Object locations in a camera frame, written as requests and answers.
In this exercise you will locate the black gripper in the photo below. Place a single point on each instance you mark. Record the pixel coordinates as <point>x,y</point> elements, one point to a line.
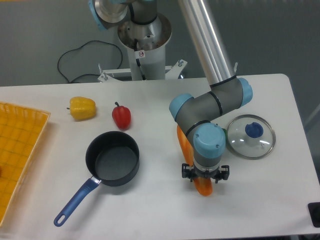
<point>192,173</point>

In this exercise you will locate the long orange bread loaf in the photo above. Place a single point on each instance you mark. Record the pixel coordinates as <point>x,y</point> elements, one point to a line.
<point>203,185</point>

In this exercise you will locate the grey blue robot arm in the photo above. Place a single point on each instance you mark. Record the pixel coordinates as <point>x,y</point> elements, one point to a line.
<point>194,115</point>

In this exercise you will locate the green bell pepper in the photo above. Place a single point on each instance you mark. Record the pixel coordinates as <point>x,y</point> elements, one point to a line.
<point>224,130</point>

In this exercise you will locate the glass pot lid blue knob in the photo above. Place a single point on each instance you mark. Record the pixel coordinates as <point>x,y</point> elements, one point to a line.
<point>250,137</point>

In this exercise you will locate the black device table corner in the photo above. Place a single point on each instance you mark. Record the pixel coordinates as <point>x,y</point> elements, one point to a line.
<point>314,212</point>

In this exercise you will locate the red bell pepper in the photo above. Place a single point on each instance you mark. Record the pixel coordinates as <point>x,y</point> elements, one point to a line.
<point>121,116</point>

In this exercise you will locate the yellow bell pepper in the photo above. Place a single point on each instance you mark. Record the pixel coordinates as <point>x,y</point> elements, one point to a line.
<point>82,108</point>

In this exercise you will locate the yellow woven basket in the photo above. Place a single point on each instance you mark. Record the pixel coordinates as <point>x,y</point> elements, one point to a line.
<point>20,130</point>

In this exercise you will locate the black saucepan blue handle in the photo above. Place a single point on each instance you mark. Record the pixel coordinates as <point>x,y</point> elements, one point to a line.
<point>113,159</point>

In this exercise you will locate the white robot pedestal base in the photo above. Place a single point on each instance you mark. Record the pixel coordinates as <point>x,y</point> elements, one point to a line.
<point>146,50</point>

